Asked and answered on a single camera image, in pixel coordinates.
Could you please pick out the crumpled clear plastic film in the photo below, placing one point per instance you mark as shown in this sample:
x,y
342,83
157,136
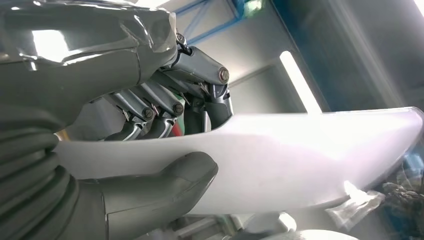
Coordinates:
x,y
354,205

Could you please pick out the blue metal shelf rack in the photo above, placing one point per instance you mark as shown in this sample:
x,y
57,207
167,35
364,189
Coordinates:
x,y
239,6

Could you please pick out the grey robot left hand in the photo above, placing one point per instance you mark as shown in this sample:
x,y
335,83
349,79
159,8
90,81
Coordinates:
x,y
82,66

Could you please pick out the fluorescent tube light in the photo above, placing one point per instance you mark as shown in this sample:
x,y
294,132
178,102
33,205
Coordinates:
x,y
298,82

